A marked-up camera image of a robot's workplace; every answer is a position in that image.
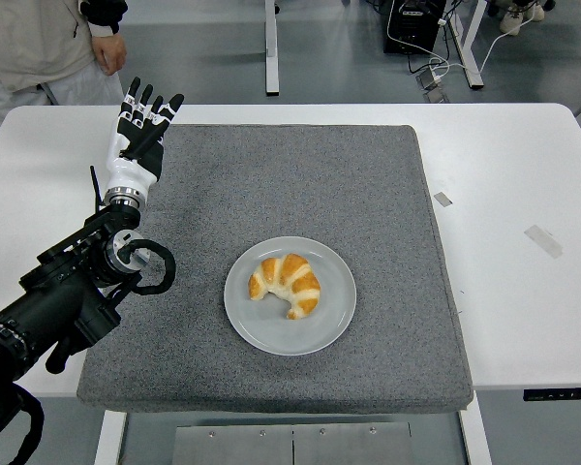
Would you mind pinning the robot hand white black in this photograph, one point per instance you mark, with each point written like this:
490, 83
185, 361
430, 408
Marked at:
126, 169

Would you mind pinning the person's hand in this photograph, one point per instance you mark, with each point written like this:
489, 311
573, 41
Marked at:
111, 51

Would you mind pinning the golden croissant bread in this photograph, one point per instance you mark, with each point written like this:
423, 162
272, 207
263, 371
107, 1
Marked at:
300, 281

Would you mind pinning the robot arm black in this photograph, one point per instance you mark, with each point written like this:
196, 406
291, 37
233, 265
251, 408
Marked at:
53, 300

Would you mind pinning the pale grey round plate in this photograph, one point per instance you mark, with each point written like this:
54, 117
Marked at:
334, 300

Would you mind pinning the grey metal plate with screws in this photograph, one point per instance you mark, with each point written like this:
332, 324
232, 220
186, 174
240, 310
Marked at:
252, 445

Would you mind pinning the person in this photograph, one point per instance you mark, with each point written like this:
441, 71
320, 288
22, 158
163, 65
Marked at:
34, 43

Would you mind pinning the grey speckled mat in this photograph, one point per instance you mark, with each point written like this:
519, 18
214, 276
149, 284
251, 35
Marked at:
281, 184

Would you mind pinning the white table leg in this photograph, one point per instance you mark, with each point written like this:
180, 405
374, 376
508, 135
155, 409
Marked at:
477, 441
109, 441

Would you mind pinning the black computer box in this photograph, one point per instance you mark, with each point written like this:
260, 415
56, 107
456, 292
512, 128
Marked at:
409, 29

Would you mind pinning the grey power adapter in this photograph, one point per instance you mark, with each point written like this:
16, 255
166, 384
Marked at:
437, 95
428, 80

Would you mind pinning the small clear tape piece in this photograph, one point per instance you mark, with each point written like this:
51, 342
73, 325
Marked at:
442, 199

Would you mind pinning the person's shoe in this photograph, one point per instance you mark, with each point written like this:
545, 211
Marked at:
511, 20
534, 9

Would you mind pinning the large clear tape piece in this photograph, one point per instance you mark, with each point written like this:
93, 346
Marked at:
543, 241

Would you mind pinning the black table control panel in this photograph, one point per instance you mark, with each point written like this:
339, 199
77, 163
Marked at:
557, 394

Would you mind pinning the white desk frame leg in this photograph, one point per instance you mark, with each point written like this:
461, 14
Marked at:
271, 48
468, 48

